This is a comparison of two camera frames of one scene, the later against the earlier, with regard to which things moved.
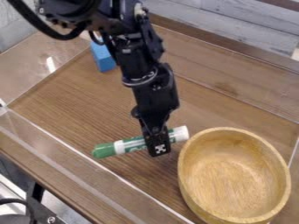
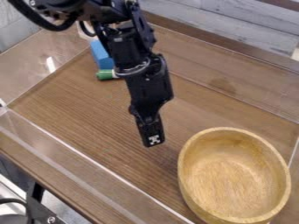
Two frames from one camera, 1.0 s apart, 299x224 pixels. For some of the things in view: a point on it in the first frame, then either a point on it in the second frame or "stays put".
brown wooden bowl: (234, 175) stays put
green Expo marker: (135, 143) -> (104, 74)
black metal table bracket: (40, 214) stays put
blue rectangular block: (103, 59) stays put
